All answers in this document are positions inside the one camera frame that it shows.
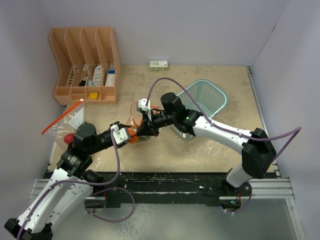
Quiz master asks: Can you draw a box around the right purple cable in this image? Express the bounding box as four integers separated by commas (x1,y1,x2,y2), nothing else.
146,77,303,216

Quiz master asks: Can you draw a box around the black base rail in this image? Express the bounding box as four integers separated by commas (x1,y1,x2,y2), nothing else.
85,172,252,208

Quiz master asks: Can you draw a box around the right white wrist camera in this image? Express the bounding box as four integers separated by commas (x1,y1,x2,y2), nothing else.
136,98,152,120

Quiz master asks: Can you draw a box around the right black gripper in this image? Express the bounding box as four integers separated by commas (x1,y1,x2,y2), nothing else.
136,109,177,137

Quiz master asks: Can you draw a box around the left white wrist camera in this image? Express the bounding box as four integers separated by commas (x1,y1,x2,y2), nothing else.
110,125,131,146

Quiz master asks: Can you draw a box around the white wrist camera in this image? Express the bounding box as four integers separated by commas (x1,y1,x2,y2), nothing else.
136,98,152,120
110,125,131,146

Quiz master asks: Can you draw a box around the clear orange-zip bag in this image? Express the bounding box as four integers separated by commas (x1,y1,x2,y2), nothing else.
41,98,85,150

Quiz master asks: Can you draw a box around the blue plastic basket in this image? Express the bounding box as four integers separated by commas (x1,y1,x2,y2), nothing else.
171,79,228,140

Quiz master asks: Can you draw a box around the yellow sponge block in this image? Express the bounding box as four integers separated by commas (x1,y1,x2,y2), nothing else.
89,92,99,100

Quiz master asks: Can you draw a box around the white blue bottle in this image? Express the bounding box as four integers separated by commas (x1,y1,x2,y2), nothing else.
104,62,116,87

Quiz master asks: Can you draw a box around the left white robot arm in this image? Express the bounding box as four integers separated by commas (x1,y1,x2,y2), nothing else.
4,121,132,240

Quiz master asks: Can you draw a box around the small green white box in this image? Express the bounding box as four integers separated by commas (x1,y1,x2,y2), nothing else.
149,60,168,71

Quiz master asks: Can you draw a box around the white pack in organizer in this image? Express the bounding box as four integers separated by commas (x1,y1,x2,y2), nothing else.
92,65,103,87

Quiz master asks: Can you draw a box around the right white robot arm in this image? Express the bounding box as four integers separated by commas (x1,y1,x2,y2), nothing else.
136,92,277,196

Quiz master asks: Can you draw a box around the orange file organizer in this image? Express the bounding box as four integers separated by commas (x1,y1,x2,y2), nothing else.
49,27,122,106

